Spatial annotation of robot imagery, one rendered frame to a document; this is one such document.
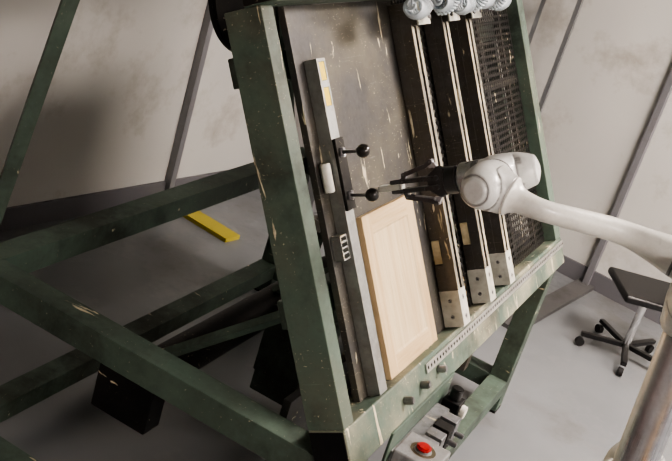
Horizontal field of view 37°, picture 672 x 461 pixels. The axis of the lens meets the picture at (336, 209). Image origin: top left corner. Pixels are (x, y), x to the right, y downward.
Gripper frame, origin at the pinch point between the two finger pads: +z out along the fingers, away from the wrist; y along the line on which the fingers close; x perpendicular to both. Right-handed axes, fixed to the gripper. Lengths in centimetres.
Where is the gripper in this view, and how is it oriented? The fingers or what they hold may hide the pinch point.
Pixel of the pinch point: (391, 187)
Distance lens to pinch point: 276.3
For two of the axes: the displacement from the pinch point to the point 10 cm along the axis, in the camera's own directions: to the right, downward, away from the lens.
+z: -8.8, 1.0, 4.7
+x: -4.5, 2.1, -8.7
